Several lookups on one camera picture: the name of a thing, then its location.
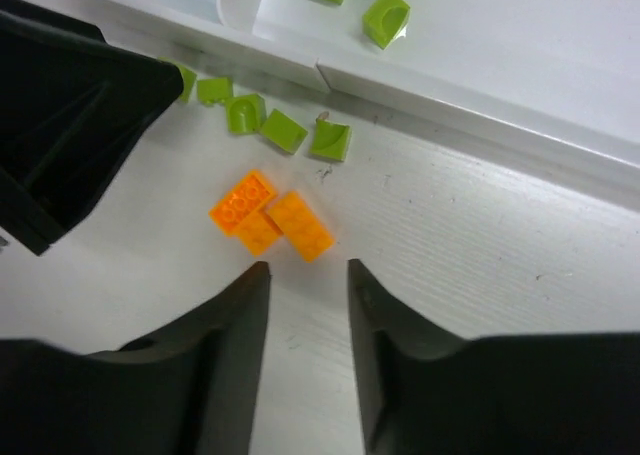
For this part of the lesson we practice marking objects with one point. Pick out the orange flat lego plate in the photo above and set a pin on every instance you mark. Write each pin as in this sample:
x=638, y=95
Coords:
x=300, y=226

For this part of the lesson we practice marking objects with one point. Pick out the orange small square lego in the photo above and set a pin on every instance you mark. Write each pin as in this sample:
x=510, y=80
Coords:
x=258, y=232

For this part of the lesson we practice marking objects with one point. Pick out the small green curved lego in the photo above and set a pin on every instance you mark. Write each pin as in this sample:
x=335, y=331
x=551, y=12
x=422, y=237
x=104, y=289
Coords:
x=331, y=140
x=211, y=91
x=283, y=132
x=189, y=78
x=245, y=114

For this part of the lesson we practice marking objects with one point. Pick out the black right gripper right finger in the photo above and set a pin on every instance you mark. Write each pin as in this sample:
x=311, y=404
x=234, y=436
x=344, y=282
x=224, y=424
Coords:
x=424, y=390

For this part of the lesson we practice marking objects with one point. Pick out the orange flat lego brick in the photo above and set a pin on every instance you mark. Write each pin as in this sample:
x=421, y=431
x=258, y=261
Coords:
x=252, y=193

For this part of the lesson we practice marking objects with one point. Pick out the small green lego single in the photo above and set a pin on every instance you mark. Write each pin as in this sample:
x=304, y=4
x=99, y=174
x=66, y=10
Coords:
x=384, y=20

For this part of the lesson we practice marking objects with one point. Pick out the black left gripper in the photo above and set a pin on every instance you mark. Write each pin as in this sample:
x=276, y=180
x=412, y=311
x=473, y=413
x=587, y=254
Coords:
x=73, y=108

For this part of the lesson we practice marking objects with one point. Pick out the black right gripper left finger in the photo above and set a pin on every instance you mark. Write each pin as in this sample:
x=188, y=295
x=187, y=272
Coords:
x=189, y=387

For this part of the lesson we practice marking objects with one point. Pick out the white divided sorting tray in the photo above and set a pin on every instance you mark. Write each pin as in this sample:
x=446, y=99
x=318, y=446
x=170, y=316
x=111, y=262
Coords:
x=558, y=79

